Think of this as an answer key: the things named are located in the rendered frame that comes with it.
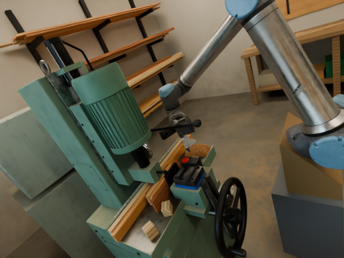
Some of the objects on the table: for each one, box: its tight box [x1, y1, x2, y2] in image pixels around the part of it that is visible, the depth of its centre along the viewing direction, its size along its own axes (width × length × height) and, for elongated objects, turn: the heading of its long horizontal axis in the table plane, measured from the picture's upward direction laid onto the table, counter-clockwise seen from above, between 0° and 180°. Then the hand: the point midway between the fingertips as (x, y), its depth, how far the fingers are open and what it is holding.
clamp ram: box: [164, 162, 180, 188], centre depth 84 cm, size 9×8×9 cm
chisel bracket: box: [128, 161, 163, 184], centre depth 89 cm, size 7×14×8 cm, turn 96°
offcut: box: [141, 221, 159, 241], centre depth 69 cm, size 4×4×4 cm
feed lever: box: [150, 119, 202, 132], centre depth 90 cm, size 36×5×32 cm
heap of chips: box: [183, 144, 212, 157], centre depth 105 cm, size 9×14×4 cm, turn 96°
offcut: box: [161, 200, 173, 217], centre depth 76 cm, size 4×3×4 cm
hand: (181, 138), depth 83 cm, fingers open, 14 cm apart
